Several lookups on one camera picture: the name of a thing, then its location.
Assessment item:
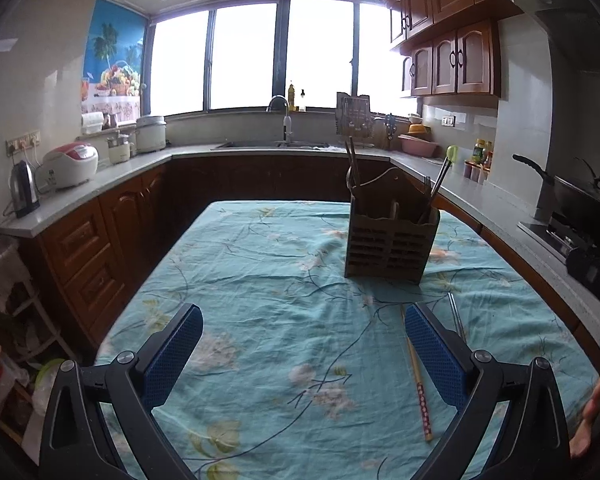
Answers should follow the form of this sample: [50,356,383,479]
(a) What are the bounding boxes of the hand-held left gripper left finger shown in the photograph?
[39,303,204,480]

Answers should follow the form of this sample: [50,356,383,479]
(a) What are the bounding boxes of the grey kitchen countertop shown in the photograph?
[0,142,600,341]

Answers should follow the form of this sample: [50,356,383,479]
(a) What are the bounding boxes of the wooden upper cabinets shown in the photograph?
[382,0,571,98]

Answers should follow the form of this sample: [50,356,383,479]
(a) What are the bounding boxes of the small white kitchen appliance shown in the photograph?
[107,132,132,165]

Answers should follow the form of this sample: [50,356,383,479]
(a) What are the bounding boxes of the wall power outlet strip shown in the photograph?
[5,131,42,155]

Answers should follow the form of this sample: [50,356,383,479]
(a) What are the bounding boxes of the small spice jars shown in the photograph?
[464,160,491,183]

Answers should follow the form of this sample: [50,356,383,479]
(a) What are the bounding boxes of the pink plastic basin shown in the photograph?
[397,134,437,157]

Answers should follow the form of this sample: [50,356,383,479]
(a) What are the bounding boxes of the white storage shelf rack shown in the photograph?
[0,235,76,411]

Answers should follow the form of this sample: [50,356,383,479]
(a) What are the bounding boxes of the black wok with handle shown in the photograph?
[512,154,600,241]

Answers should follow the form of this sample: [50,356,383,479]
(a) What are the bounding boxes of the teal floral tablecloth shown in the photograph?
[95,200,600,480]

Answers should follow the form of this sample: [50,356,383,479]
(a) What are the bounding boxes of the person's right hand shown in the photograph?
[569,371,600,460]

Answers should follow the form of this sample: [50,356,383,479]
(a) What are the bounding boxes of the beach fruit wall poster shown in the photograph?
[81,0,147,136]

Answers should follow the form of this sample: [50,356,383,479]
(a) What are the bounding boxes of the steel electric kettle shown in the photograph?
[9,160,41,219]

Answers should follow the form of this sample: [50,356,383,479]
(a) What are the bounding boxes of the white electric cooker pot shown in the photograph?
[135,115,168,153]

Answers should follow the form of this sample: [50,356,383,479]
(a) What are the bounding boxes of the wooden utensil holder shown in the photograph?
[344,167,442,286]

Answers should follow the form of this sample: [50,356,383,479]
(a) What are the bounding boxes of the red and white rice cooker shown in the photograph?
[42,143,99,190]

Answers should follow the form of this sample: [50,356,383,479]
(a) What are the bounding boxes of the chrome kitchen faucet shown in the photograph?
[266,95,294,144]

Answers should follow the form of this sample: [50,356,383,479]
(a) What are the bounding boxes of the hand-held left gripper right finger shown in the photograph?
[404,303,573,480]

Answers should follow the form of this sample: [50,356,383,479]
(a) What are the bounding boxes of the kitchen window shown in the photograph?
[147,0,421,118]

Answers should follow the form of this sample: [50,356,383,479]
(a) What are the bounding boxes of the gas stove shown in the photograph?
[517,212,600,266]

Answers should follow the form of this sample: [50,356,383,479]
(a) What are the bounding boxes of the wooden cabinets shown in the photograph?
[382,0,571,98]
[22,152,600,376]

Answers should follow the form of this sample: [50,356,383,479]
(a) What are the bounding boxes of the metal chopstick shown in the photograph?
[419,160,448,224]
[447,292,467,343]
[430,157,452,211]

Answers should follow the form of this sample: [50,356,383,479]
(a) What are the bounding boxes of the scissors and knife holder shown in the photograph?
[382,113,398,151]

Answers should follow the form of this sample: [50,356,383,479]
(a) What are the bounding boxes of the wooden lower cabinets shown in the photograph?
[22,152,600,376]

